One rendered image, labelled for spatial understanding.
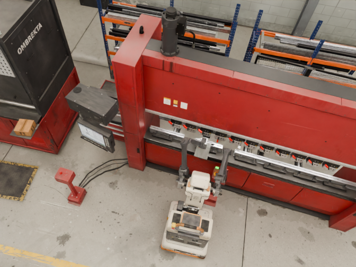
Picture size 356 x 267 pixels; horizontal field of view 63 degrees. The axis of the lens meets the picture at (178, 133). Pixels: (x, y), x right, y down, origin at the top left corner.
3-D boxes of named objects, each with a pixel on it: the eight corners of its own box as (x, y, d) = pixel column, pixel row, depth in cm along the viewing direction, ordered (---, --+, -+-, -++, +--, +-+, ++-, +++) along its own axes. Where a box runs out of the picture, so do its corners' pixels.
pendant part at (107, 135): (82, 138, 361) (76, 121, 331) (88, 131, 367) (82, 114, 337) (112, 153, 351) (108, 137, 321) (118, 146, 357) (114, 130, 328)
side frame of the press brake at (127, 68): (128, 167, 480) (110, 60, 290) (146, 127, 527) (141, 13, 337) (143, 171, 477) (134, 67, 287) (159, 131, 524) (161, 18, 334)
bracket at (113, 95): (81, 104, 342) (80, 100, 336) (90, 89, 355) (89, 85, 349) (113, 113, 337) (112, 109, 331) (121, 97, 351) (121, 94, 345)
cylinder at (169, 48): (157, 54, 299) (157, 12, 260) (165, 39, 313) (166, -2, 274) (188, 62, 295) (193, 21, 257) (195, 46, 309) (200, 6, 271)
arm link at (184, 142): (178, 140, 328) (186, 141, 323) (184, 135, 339) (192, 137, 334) (178, 174, 345) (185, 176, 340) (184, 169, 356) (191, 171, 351)
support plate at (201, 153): (193, 156, 385) (193, 156, 384) (198, 140, 400) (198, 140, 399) (206, 160, 383) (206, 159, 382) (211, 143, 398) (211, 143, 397)
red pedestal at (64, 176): (67, 202, 440) (51, 179, 371) (75, 188, 454) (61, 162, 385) (79, 206, 438) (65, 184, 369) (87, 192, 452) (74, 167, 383)
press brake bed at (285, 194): (145, 166, 482) (143, 139, 414) (149, 156, 494) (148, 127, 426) (328, 221, 449) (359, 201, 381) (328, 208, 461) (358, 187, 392)
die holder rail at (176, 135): (149, 132, 416) (149, 128, 408) (151, 128, 420) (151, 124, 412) (183, 141, 411) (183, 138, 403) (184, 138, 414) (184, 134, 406)
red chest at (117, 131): (101, 140, 506) (90, 103, 424) (113, 118, 534) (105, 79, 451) (128, 148, 501) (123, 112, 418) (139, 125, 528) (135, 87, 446)
